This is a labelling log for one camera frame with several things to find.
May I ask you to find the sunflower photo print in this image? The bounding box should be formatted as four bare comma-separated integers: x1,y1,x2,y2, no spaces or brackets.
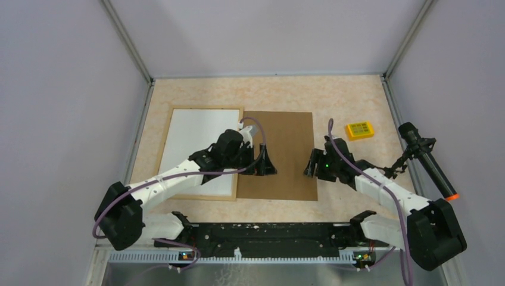
157,108,241,197

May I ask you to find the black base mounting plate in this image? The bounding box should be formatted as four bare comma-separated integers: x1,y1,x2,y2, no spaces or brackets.
175,222,370,258

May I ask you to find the black microphone tripod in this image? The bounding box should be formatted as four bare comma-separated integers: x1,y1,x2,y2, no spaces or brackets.
373,138,437,179

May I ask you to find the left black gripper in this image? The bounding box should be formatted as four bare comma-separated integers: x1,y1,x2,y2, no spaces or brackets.
223,143,277,176

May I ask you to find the light wooden picture frame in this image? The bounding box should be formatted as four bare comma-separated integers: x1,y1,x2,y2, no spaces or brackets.
152,105,245,203

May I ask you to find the brown frame backing board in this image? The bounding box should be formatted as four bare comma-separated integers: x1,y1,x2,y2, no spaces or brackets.
236,111,318,201

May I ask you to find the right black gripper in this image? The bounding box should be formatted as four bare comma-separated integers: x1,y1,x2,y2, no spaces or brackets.
303,148,339,182

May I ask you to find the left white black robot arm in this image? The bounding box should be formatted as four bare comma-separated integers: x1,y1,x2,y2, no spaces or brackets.
92,125,276,250

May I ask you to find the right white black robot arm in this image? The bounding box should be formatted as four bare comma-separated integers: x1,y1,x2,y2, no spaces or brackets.
304,136,467,271

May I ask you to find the white toothed cable rail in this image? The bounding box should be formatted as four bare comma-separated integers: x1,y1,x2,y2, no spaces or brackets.
108,249,356,265

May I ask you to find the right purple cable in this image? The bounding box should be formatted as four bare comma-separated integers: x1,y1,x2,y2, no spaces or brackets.
327,118,415,286

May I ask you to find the black microphone orange tip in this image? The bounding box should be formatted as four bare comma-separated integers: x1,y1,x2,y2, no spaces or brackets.
398,122,459,201

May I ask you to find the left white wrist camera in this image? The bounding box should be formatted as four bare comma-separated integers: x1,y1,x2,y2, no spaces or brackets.
239,125,259,148

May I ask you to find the yellow calculator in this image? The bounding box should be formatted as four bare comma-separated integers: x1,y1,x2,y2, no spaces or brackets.
345,121,375,141

